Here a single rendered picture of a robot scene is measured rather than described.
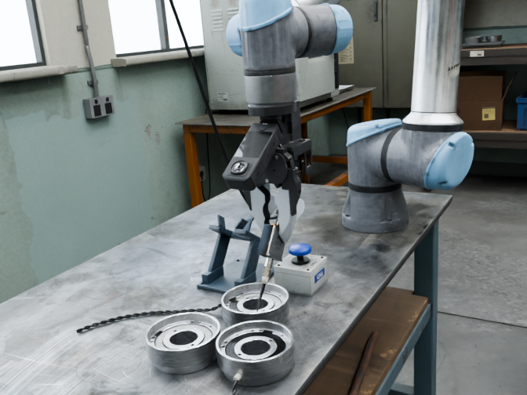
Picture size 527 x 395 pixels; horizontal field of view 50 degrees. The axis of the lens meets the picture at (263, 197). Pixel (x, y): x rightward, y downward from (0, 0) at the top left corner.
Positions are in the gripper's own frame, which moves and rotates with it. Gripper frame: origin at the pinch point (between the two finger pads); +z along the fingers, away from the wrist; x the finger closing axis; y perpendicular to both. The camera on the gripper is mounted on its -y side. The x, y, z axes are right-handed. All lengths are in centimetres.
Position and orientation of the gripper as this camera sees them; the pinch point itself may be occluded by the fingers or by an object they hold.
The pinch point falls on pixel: (274, 235)
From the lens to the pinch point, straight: 87.5
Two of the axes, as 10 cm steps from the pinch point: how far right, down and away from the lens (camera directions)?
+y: 5.3, -2.8, 8.0
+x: -8.4, -0.9, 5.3
